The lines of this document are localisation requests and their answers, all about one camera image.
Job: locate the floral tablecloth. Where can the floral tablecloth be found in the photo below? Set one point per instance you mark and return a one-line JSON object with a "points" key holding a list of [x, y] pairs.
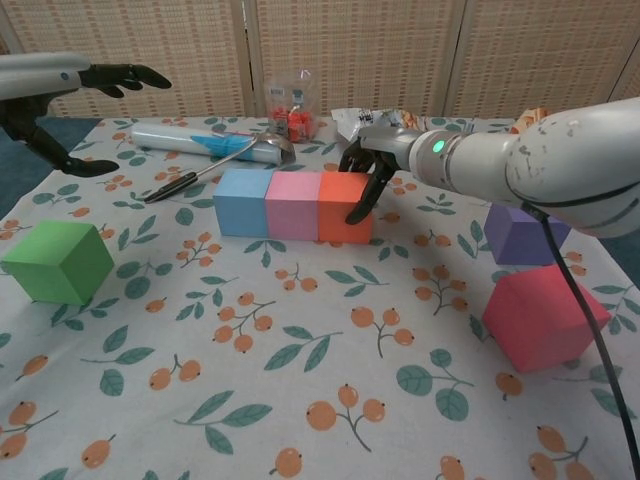
{"points": [[300, 400]]}

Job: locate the orange biscuit box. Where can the orange biscuit box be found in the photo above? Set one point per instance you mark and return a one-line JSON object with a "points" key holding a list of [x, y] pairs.
{"points": [[527, 117]]}

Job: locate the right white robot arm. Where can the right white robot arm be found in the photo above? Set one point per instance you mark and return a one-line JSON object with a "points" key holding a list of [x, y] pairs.
{"points": [[550, 160]]}

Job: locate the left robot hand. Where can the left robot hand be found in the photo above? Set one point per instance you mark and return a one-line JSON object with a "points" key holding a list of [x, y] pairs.
{"points": [[40, 75]]}

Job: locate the teal table cover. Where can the teal table cover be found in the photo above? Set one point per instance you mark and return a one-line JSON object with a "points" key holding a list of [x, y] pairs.
{"points": [[20, 165]]}

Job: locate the green cube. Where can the green cube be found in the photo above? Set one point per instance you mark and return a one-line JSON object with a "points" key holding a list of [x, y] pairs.
{"points": [[55, 265]]}

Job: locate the pink cube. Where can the pink cube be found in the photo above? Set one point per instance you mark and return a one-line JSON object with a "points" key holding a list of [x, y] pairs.
{"points": [[292, 210]]}

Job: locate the blue cube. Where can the blue cube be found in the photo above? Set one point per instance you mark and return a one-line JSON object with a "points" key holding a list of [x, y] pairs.
{"points": [[240, 210]]}

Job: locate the red cube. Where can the red cube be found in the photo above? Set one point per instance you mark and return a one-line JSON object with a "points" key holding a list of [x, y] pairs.
{"points": [[540, 325]]}

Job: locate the crumpled snack bag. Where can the crumpled snack bag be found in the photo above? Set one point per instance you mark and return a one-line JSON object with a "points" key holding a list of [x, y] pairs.
{"points": [[385, 119]]}

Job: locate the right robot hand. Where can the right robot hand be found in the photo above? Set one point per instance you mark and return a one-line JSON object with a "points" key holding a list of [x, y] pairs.
{"points": [[395, 145]]}

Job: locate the woven folding screen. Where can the woven folding screen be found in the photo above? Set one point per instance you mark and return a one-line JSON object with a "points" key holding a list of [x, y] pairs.
{"points": [[350, 50]]}

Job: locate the purple cube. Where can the purple cube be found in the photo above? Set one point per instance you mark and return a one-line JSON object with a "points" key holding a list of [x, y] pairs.
{"points": [[520, 240]]}

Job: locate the white plastic wrap roll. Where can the white plastic wrap roll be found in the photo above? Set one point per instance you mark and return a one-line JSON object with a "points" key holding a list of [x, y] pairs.
{"points": [[165, 137]]}

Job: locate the clear bag orange items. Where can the clear bag orange items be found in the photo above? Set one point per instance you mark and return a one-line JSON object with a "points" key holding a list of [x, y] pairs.
{"points": [[292, 120]]}

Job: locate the orange cube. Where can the orange cube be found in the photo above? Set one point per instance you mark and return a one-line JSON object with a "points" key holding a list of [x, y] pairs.
{"points": [[335, 215]]}

